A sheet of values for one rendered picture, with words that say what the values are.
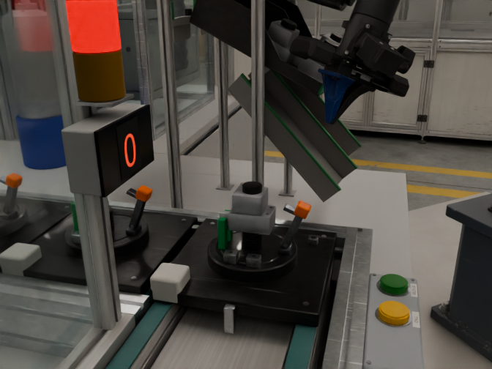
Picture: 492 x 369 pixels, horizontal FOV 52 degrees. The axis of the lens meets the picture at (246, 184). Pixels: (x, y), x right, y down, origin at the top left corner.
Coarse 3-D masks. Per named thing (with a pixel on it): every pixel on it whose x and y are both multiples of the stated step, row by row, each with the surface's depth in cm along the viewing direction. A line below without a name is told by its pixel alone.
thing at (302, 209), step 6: (300, 204) 74; (306, 204) 74; (288, 210) 74; (294, 210) 75; (300, 210) 74; (306, 210) 73; (300, 216) 74; (306, 216) 74; (294, 222) 75; (300, 222) 75; (288, 228) 77; (294, 228) 75; (288, 234) 76; (294, 234) 76; (288, 240) 76; (288, 246) 77
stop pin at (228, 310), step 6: (228, 306) 69; (234, 306) 69; (228, 312) 68; (234, 312) 69; (228, 318) 69; (234, 318) 69; (228, 324) 69; (234, 324) 70; (228, 330) 70; (234, 330) 70
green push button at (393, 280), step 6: (384, 276) 74; (390, 276) 74; (396, 276) 74; (384, 282) 73; (390, 282) 73; (396, 282) 73; (402, 282) 73; (408, 282) 73; (384, 288) 72; (390, 288) 72; (396, 288) 72; (402, 288) 72
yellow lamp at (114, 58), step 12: (84, 60) 51; (96, 60) 51; (108, 60) 52; (120, 60) 53; (84, 72) 52; (96, 72) 51; (108, 72) 52; (120, 72) 53; (84, 84) 52; (96, 84) 52; (108, 84) 52; (120, 84) 53; (84, 96) 53; (96, 96) 52; (108, 96) 53; (120, 96) 54
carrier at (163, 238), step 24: (120, 216) 90; (144, 216) 94; (168, 216) 94; (120, 240) 82; (144, 240) 84; (168, 240) 85; (120, 264) 78; (144, 264) 78; (120, 288) 73; (144, 288) 74
